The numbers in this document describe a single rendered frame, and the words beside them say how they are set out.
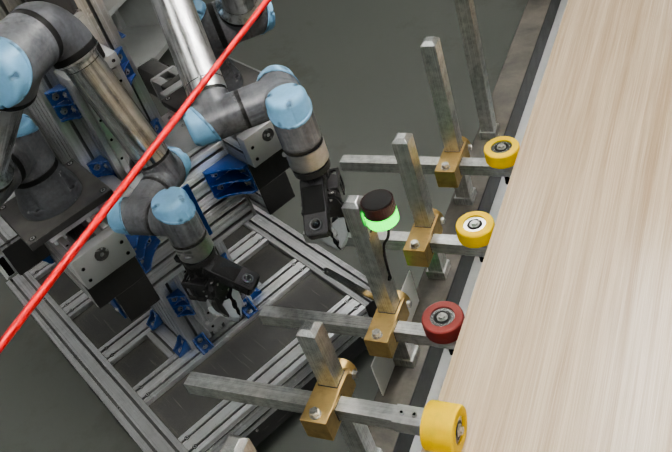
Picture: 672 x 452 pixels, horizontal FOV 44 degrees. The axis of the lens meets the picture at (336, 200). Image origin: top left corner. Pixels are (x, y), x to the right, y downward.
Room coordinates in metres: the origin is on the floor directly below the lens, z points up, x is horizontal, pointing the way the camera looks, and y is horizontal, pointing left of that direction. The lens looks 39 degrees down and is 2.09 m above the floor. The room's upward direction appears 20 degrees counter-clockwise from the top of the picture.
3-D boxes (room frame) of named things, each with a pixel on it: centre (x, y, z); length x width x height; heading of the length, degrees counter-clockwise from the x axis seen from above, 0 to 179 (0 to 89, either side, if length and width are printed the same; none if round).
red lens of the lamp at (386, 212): (1.13, -0.07, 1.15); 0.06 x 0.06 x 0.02
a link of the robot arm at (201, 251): (1.33, 0.30, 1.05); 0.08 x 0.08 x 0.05
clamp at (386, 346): (1.14, -0.02, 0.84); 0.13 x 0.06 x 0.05; 146
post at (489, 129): (1.79, -0.45, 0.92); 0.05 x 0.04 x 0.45; 146
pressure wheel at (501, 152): (1.46, -0.39, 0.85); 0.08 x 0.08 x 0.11
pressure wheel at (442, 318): (1.05, -0.11, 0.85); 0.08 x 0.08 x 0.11
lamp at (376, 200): (1.13, -0.07, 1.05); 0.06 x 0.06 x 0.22; 56
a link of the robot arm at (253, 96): (1.34, 0.04, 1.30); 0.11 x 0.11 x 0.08; 3
